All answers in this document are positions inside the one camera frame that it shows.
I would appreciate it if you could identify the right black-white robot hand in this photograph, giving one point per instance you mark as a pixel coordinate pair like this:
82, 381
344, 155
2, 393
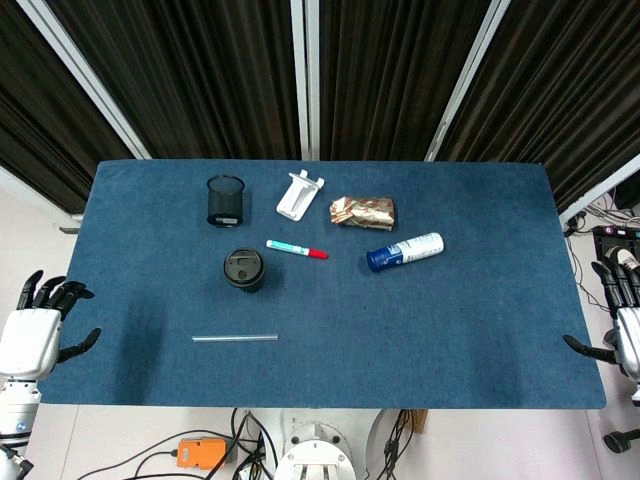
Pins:
627, 335

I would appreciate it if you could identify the left black-white robot hand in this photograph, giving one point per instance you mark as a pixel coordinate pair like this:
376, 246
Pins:
30, 340

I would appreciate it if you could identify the transparent plastic straw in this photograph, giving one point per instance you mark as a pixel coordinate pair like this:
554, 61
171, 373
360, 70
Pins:
235, 338

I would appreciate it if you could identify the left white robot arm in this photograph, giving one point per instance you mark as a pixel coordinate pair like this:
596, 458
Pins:
15, 410

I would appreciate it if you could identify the black lidded coffee cup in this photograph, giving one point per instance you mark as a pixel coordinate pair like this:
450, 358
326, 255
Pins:
243, 267

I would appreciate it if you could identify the black equipment box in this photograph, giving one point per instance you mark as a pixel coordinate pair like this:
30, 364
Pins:
607, 240

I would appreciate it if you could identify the black chair base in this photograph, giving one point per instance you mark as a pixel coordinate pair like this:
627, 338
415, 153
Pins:
622, 440

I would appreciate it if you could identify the orange electronic box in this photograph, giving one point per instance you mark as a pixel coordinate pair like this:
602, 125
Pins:
200, 454

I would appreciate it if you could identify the brown wooden block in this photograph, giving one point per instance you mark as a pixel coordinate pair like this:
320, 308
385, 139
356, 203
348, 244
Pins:
419, 421

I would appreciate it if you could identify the blue felt table cloth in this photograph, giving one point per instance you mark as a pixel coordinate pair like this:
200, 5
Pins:
400, 340

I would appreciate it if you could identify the white spray can blue cap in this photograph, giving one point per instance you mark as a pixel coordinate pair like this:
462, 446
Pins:
410, 250

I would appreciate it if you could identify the black mesh pen holder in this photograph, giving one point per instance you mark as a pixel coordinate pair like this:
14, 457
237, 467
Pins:
225, 200

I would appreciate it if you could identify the dark pleated curtain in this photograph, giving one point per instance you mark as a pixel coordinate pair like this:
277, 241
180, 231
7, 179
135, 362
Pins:
200, 75
575, 75
390, 75
35, 100

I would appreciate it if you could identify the white marker with red cap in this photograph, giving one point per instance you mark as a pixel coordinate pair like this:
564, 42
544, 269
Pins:
292, 248

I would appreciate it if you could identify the gold foil snack package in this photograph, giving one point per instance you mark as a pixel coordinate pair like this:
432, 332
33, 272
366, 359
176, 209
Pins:
365, 212

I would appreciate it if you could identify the white folding phone stand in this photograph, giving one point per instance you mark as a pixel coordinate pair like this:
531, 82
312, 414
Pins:
297, 197

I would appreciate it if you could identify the white robot torso base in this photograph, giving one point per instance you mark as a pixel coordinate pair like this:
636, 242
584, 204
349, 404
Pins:
315, 450

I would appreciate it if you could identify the white frame post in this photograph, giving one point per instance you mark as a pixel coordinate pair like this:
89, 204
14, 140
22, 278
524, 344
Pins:
85, 75
600, 190
306, 75
467, 75

